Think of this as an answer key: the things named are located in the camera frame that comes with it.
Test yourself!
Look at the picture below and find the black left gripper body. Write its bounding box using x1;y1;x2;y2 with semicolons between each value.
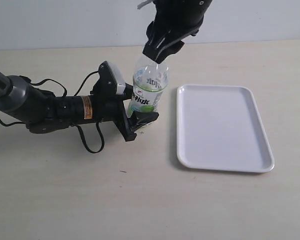
90;83;137;142

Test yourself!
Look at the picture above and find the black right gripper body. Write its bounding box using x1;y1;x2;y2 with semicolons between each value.
146;0;212;43

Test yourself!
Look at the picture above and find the clear plastic water bottle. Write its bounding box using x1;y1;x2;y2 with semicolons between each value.
127;55;169;117

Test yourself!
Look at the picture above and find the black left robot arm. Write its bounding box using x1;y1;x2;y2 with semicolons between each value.
0;61;159;142

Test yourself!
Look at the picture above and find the white plastic tray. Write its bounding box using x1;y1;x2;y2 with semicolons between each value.
176;84;275;174

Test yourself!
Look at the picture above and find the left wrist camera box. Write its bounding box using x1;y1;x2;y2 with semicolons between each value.
97;60;126;96

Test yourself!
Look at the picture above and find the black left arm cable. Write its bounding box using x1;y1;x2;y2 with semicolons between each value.
0;71;106;154

